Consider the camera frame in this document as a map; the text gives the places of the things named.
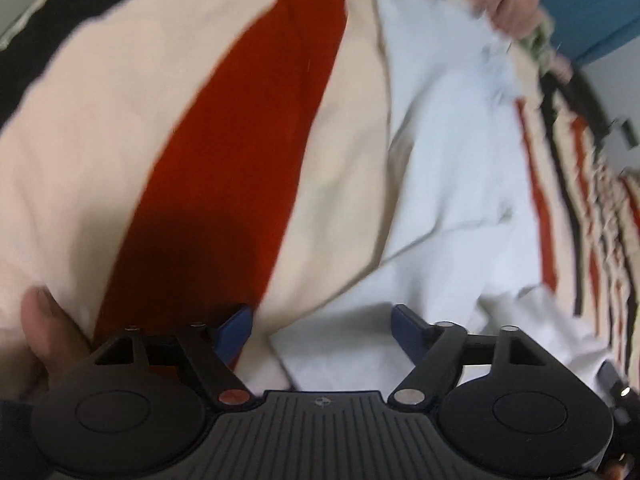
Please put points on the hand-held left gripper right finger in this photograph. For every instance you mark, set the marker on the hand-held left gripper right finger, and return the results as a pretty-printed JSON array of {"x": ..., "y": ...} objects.
[{"x": 407, "y": 332}]

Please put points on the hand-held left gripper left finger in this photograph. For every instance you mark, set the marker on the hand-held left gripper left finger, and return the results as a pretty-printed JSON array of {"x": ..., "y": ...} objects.
[{"x": 234, "y": 332}]

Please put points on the white t-shirt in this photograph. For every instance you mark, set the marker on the white t-shirt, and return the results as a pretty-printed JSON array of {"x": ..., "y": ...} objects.
[{"x": 450, "y": 185}]

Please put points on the person's left hand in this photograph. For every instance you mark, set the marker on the person's left hand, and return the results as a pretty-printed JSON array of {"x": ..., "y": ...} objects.
[{"x": 50, "y": 330}]

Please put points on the striped fleece blanket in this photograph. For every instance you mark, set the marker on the striped fleece blanket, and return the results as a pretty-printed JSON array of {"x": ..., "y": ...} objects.
[{"x": 150, "y": 110}]

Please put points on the green printed blanket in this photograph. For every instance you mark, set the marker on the green printed blanket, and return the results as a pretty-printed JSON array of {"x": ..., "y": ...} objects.
[{"x": 540, "y": 42}]

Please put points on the wide blue curtain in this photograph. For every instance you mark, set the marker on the wide blue curtain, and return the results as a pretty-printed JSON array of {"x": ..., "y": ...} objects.
[{"x": 590, "y": 0}]

